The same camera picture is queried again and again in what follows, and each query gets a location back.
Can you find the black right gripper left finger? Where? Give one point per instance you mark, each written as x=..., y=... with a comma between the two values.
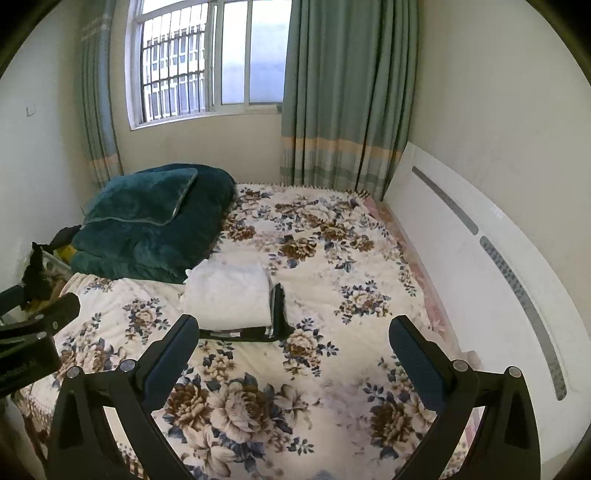
x=81, y=444

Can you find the white knit sweater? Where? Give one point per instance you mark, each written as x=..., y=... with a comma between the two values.
x=223, y=296

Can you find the white bed headboard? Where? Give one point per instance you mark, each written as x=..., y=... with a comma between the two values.
x=501, y=296

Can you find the floral bed blanket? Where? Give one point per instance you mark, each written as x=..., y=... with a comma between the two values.
x=317, y=394

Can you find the dark green velvet quilt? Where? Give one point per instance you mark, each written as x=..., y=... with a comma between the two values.
x=154, y=224

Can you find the clutter beside bed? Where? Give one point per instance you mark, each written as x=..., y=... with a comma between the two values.
x=48, y=270

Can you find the green striped left curtain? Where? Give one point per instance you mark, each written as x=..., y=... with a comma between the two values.
x=95, y=38

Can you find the window with metal bars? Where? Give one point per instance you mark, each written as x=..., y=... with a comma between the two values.
x=189, y=59

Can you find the black garment with patterned trim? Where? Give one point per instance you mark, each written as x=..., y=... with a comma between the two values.
x=279, y=330

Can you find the green striped curtain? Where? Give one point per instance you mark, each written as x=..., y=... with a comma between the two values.
x=348, y=93
x=95, y=38

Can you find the green striped right curtain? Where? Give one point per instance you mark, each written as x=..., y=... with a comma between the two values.
x=348, y=93

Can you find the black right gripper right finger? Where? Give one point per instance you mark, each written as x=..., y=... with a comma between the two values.
x=506, y=444

